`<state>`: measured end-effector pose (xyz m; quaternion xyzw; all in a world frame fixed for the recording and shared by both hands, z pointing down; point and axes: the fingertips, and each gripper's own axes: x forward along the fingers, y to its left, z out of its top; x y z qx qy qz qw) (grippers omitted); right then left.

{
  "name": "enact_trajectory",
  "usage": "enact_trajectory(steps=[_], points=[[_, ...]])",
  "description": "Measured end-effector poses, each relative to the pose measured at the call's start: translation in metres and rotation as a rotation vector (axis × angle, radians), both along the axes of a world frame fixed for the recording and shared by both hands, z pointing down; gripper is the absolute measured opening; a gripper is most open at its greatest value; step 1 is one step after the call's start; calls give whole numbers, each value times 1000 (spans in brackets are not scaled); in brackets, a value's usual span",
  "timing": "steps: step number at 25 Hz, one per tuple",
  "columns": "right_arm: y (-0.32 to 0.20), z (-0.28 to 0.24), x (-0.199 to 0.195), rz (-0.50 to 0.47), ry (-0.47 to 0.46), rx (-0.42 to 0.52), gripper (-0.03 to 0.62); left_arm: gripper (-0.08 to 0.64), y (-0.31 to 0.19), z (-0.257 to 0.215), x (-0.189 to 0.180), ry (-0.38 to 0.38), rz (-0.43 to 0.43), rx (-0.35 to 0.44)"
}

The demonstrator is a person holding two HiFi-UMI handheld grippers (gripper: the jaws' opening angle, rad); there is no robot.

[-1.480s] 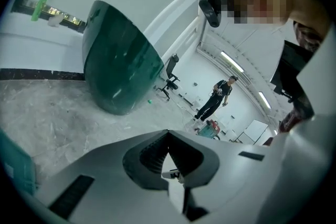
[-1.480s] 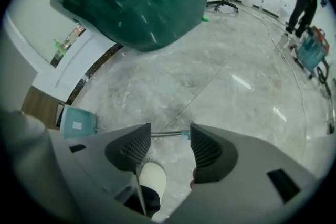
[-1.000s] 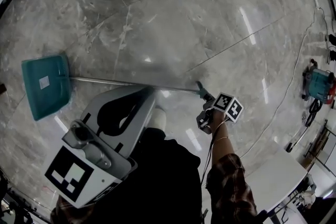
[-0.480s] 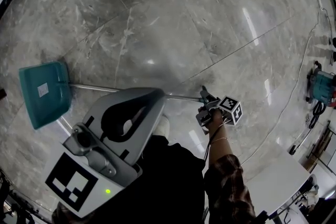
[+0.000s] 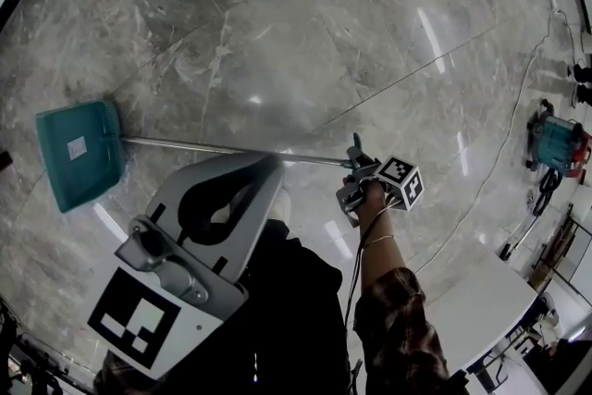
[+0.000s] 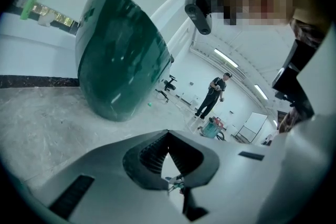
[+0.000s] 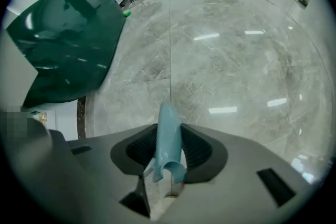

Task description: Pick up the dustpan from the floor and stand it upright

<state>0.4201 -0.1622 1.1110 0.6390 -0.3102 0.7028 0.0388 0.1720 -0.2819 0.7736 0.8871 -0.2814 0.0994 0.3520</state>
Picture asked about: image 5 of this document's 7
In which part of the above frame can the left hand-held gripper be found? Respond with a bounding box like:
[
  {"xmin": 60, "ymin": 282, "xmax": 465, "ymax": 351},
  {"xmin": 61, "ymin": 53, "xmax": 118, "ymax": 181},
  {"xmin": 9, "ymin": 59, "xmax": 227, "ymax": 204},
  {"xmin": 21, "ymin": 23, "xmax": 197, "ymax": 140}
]
[{"xmin": 86, "ymin": 152, "xmax": 286, "ymax": 381}]

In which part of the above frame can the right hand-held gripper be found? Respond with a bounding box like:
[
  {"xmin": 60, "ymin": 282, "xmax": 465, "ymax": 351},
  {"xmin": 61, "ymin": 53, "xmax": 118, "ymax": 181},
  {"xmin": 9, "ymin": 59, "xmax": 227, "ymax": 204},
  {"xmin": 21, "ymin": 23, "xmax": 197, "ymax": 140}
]
[{"xmin": 335, "ymin": 145, "xmax": 425, "ymax": 228}]

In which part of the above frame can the teal dustpan with metal handle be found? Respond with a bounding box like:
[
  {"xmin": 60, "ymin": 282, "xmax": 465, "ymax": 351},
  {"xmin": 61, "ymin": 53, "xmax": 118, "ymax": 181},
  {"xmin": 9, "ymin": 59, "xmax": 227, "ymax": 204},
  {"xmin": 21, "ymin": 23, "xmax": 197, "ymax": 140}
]
[{"xmin": 35, "ymin": 99, "xmax": 367, "ymax": 215}]

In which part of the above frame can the person's right forearm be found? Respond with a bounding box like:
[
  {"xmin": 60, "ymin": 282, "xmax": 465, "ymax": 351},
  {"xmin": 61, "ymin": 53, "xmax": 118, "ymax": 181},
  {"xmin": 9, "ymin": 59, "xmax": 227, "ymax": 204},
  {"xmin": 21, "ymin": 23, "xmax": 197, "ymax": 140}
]
[{"xmin": 353, "ymin": 206, "xmax": 452, "ymax": 395}]

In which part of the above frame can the person's left forearm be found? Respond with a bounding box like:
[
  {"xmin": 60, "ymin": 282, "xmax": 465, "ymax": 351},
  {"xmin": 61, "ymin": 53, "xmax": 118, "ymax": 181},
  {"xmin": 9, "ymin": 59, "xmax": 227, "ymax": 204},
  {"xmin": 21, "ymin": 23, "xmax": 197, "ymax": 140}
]
[{"xmin": 92, "ymin": 350, "xmax": 161, "ymax": 395}]

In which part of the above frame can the person's right hand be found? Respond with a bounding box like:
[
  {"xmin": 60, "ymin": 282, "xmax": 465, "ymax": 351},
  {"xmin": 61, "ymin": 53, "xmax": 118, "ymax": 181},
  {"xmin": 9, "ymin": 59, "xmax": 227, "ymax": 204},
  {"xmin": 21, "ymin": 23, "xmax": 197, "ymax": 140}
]
[{"xmin": 342, "ymin": 174, "xmax": 389, "ymax": 219}]

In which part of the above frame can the person's black clothing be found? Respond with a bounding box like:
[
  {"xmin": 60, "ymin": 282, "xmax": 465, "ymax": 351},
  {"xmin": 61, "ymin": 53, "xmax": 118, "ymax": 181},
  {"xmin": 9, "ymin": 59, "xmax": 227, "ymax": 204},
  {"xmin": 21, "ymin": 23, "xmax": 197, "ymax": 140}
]
[{"xmin": 159, "ymin": 218, "xmax": 355, "ymax": 395}]

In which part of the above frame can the person's white shoe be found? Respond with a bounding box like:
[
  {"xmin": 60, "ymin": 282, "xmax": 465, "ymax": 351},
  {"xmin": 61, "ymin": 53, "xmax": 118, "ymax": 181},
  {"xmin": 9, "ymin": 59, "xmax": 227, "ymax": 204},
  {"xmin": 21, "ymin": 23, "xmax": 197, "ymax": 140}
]
[{"xmin": 268, "ymin": 187, "xmax": 293, "ymax": 223}]

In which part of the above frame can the white table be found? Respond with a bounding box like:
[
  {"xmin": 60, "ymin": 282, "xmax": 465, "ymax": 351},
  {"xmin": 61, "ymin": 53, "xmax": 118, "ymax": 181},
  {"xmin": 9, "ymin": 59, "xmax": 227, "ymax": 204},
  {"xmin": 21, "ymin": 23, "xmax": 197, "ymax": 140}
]
[{"xmin": 424, "ymin": 242, "xmax": 543, "ymax": 378}]

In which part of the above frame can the teal and red machine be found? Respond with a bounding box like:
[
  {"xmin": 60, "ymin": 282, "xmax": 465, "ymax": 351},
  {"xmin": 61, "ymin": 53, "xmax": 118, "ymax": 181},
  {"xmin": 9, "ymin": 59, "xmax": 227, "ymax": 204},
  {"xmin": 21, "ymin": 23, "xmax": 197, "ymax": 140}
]
[{"xmin": 525, "ymin": 98, "xmax": 592, "ymax": 179}]

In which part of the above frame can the thin silver bracelet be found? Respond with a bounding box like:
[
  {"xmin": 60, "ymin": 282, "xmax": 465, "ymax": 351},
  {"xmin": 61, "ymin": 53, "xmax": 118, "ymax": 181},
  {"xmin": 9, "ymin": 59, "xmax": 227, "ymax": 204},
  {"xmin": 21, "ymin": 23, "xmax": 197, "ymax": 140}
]
[{"xmin": 362, "ymin": 234, "xmax": 396, "ymax": 249}]

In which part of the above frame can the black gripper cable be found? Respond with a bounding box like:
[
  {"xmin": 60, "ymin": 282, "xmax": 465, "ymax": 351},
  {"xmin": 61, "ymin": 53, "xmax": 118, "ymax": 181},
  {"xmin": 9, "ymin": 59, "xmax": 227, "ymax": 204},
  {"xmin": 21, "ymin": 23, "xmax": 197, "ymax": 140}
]
[{"xmin": 342, "ymin": 205, "xmax": 389, "ymax": 329}]

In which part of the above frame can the white floor cable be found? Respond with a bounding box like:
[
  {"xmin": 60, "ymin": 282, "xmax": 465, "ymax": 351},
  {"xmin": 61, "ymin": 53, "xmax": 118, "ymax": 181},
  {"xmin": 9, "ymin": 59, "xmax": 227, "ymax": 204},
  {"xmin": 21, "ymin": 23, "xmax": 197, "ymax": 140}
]
[{"xmin": 413, "ymin": 0, "xmax": 579, "ymax": 275}]

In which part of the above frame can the black equipment with cables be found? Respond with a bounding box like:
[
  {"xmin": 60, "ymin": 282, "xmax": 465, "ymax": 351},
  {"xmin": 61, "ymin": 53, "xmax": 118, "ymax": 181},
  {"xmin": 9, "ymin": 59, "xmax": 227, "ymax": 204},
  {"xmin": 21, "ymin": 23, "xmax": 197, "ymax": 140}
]
[{"xmin": 0, "ymin": 298, "xmax": 68, "ymax": 395}]

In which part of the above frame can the coiled black cable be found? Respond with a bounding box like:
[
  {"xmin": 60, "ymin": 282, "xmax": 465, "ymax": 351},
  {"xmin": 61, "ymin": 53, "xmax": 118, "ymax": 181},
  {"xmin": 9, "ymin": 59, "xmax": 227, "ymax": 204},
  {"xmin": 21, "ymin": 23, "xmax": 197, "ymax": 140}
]
[{"xmin": 530, "ymin": 167, "xmax": 564, "ymax": 217}]

